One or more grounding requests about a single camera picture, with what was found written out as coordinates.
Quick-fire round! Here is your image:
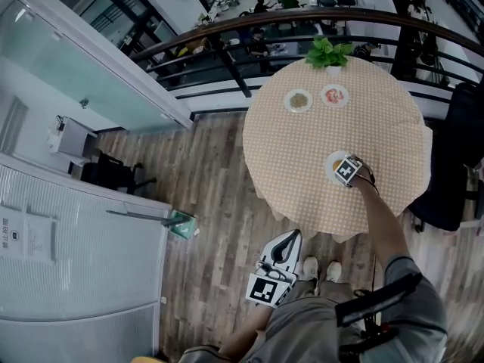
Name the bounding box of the person's left white shoe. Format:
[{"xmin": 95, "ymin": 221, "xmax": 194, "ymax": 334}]
[{"xmin": 303, "ymin": 256, "xmax": 319, "ymax": 283}]

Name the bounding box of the plain paper notice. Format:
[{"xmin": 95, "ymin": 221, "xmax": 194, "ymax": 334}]
[{"xmin": 24, "ymin": 213, "xmax": 58, "ymax": 263}]

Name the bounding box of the white plate with red food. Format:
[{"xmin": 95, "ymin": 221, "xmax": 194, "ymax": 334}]
[{"xmin": 320, "ymin": 83, "xmax": 349, "ymax": 109}]

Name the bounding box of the round table with beige tablecloth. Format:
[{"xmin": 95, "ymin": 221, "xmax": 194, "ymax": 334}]
[{"xmin": 241, "ymin": 55, "xmax": 434, "ymax": 244}]

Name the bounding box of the person's white shoe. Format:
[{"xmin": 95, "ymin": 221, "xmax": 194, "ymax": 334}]
[
  {"xmin": 325, "ymin": 261, "xmax": 343, "ymax": 284},
  {"xmin": 303, "ymin": 256, "xmax": 319, "ymax": 283}
]

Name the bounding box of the white wall box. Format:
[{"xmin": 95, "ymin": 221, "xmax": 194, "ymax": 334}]
[{"xmin": 48, "ymin": 115, "xmax": 98, "ymax": 157}]

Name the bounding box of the black chest-mounted device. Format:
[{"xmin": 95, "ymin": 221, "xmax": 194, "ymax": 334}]
[{"xmin": 334, "ymin": 272, "xmax": 424, "ymax": 362}]

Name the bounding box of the frosted glass door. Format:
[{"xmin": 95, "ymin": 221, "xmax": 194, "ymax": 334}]
[{"xmin": 0, "ymin": 0, "xmax": 194, "ymax": 132}]

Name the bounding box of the paper notice with icon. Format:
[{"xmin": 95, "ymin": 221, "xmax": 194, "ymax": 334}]
[{"xmin": 0, "ymin": 202, "xmax": 28, "ymax": 259}]

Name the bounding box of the person's right forearm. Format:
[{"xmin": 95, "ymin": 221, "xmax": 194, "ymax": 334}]
[{"xmin": 351, "ymin": 175, "xmax": 413, "ymax": 275}]

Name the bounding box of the person's grey clothing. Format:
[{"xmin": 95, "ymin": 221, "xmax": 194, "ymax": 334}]
[{"xmin": 181, "ymin": 255, "xmax": 449, "ymax": 363}]

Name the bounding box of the person's right white shoe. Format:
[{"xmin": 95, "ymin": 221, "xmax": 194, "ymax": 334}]
[{"xmin": 325, "ymin": 261, "xmax": 343, "ymax": 284}]

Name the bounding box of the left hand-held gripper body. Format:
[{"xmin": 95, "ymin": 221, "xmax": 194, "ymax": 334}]
[{"xmin": 244, "ymin": 259, "xmax": 299, "ymax": 309}]

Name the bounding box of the black railing with wooden rail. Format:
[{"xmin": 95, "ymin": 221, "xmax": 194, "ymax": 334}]
[{"xmin": 130, "ymin": 8, "xmax": 484, "ymax": 102}]

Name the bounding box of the green potted plant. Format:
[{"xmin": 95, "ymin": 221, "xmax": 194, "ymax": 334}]
[{"xmin": 304, "ymin": 36, "xmax": 355, "ymax": 77}]

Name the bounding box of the person's left forearm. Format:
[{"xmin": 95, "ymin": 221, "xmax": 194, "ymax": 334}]
[{"xmin": 219, "ymin": 302, "xmax": 273, "ymax": 358}]

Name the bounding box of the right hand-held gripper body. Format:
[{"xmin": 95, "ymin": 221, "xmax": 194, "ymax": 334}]
[{"xmin": 333, "ymin": 155, "xmax": 374, "ymax": 188}]

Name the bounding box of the green box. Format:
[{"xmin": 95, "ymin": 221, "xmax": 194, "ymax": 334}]
[{"xmin": 168, "ymin": 209, "xmax": 197, "ymax": 240}]

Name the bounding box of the grey metal door handle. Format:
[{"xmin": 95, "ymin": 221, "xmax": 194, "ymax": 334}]
[{"xmin": 105, "ymin": 209, "xmax": 178, "ymax": 227}]

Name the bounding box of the plate with orange food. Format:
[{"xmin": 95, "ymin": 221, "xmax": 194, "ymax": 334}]
[{"xmin": 324, "ymin": 150, "xmax": 358, "ymax": 186}]

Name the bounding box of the white plate with brown food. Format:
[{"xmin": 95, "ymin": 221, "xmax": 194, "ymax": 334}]
[{"xmin": 284, "ymin": 88, "xmax": 314, "ymax": 113}]

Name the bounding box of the black office chair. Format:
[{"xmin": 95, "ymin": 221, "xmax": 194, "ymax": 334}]
[{"xmin": 408, "ymin": 82, "xmax": 484, "ymax": 234}]

